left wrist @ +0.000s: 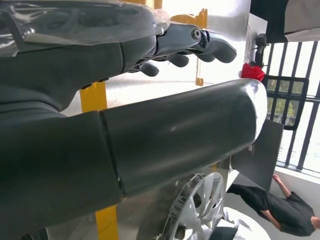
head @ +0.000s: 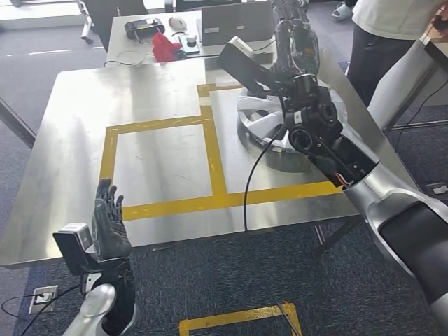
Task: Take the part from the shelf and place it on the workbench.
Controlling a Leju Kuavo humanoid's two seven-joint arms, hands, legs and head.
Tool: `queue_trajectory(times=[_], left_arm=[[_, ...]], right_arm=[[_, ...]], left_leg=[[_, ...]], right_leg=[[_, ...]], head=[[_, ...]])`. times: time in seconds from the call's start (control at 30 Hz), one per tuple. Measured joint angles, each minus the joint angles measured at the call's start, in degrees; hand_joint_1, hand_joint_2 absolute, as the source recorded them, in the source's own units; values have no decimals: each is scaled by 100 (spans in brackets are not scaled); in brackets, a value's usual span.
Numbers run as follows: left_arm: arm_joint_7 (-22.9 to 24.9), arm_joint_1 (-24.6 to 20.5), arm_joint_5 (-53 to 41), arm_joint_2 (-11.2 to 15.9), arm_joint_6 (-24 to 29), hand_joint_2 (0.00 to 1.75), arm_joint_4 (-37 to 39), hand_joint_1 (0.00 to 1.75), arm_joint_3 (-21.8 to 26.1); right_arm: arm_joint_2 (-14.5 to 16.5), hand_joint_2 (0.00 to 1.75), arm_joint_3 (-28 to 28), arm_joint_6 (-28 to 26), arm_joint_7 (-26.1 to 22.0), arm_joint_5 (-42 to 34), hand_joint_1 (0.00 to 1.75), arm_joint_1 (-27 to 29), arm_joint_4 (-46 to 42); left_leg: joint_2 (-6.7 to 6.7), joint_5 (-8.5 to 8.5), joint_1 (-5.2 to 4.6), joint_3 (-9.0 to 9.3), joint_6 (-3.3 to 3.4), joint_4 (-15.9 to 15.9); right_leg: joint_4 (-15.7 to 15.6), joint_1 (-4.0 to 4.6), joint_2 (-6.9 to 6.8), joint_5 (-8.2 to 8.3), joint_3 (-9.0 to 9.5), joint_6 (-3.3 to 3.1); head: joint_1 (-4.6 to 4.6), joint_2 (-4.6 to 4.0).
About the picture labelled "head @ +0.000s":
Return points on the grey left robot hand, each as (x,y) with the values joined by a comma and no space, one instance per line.
(108,227)

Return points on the silver plastic wheel cover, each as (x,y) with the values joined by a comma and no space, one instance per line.
(259,120)

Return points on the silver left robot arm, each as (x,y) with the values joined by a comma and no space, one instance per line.
(94,301)

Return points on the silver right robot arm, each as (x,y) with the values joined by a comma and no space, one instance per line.
(402,208)

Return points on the steel workbench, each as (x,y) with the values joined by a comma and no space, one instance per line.
(70,162)

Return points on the metal floor socket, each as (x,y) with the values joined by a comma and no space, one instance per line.
(44,300)

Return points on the yellow floor tape square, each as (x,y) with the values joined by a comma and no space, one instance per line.
(227,319)

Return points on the white desk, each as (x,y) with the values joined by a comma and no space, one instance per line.
(115,37)

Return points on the red cloth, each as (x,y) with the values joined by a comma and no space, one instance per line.
(164,48)

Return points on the black label printer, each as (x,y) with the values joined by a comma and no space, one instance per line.
(144,28)

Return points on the black office chair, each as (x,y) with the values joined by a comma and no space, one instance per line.
(105,18)

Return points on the white computer mouse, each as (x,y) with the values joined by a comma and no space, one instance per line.
(177,23)

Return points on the white table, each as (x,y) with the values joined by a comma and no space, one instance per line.
(35,14)

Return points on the person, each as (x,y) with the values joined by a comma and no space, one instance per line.
(343,11)
(385,18)

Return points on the white panel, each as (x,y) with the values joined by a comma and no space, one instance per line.
(399,83)

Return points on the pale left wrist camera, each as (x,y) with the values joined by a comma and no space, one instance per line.
(78,232)

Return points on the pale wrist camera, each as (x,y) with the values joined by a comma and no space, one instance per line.
(241,46)
(78,232)

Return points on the black left camera bracket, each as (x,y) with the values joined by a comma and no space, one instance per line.
(70,255)

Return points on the black camera bracket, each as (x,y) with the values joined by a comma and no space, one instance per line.
(241,69)
(70,255)

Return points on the black right camera bracket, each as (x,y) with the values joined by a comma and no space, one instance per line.
(241,69)

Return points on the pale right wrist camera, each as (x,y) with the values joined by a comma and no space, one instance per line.
(241,46)

